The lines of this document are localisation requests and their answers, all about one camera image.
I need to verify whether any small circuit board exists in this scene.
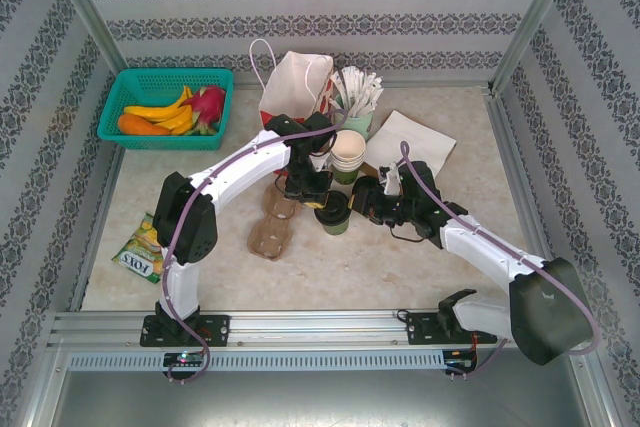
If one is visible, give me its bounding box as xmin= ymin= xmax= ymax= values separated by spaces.
xmin=163 ymin=351 xmax=206 ymax=367
xmin=443 ymin=350 xmax=479 ymax=373

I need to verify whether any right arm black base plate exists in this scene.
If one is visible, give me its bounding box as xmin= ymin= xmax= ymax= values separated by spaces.
xmin=405 ymin=311 xmax=499 ymax=347

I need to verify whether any grey slotted cable tray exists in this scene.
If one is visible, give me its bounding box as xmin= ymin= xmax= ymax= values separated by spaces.
xmin=67 ymin=350 xmax=449 ymax=372

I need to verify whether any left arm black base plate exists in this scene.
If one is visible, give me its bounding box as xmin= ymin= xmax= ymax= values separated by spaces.
xmin=139 ymin=314 xmax=231 ymax=348

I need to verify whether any teal plastic basket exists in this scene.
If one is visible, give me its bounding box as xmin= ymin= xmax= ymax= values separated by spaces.
xmin=96 ymin=68 xmax=235 ymax=152

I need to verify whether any green paper straw cup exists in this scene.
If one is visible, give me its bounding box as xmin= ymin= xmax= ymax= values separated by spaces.
xmin=333 ymin=106 xmax=375 ymax=141

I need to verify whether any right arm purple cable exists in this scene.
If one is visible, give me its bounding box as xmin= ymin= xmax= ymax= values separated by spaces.
xmin=399 ymin=141 xmax=600 ymax=378

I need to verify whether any yellow toy banana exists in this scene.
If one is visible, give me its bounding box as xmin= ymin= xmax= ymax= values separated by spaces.
xmin=123 ymin=85 xmax=194 ymax=122
xmin=149 ymin=106 xmax=198 ymax=136

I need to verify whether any pink toy dragon fruit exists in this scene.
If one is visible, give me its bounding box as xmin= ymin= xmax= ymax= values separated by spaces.
xmin=179 ymin=85 xmax=228 ymax=136

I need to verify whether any orange carrot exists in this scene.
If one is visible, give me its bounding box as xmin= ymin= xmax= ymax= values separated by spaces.
xmin=117 ymin=113 xmax=172 ymax=137

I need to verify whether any aluminium mounting rail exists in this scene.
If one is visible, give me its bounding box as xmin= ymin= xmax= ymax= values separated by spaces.
xmin=47 ymin=309 xmax=589 ymax=348

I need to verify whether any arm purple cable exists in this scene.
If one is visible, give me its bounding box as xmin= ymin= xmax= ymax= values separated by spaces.
xmin=158 ymin=107 xmax=349 ymax=386
xmin=399 ymin=141 xmax=600 ymax=378

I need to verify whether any bunch of white straws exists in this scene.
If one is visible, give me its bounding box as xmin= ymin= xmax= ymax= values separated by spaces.
xmin=329 ymin=65 xmax=385 ymax=118

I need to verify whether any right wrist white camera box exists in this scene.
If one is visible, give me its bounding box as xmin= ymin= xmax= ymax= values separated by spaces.
xmin=378 ymin=160 xmax=402 ymax=197

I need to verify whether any aluminium frame post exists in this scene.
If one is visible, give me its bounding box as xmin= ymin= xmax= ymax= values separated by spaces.
xmin=37 ymin=0 xmax=130 ymax=73
xmin=485 ymin=0 xmax=586 ymax=94

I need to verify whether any red white paper bag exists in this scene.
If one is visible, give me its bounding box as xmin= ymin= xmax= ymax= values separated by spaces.
xmin=249 ymin=38 xmax=335 ymax=179

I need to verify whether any green coffee cup black lid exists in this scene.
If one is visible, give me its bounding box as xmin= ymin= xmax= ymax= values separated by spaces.
xmin=313 ymin=190 xmax=352 ymax=237

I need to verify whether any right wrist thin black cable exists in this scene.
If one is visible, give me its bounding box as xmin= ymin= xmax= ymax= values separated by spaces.
xmin=388 ymin=224 xmax=427 ymax=244

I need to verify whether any left small circuit board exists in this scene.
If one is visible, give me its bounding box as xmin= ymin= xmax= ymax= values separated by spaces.
xmin=163 ymin=351 xmax=206 ymax=367

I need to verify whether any white napkin stack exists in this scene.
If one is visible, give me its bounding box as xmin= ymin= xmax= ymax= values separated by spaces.
xmin=366 ymin=109 xmax=458 ymax=178

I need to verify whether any brown cardboard cup carrier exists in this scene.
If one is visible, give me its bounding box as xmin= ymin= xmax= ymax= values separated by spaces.
xmin=248 ymin=181 xmax=304 ymax=262

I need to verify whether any right small circuit board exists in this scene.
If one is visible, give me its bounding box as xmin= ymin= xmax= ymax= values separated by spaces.
xmin=443 ymin=350 xmax=479 ymax=373

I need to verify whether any stack of paper cups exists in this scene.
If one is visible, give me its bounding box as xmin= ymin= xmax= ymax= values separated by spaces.
xmin=330 ymin=129 xmax=368 ymax=186

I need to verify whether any green yellow snack packet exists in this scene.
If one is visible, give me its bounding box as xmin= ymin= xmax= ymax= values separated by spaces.
xmin=111 ymin=211 xmax=169 ymax=287

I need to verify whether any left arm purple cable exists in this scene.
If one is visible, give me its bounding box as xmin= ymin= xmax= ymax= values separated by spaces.
xmin=158 ymin=107 xmax=349 ymax=386

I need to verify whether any grey metal panel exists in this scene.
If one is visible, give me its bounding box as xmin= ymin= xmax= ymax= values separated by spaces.
xmin=29 ymin=346 xmax=616 ymax=427

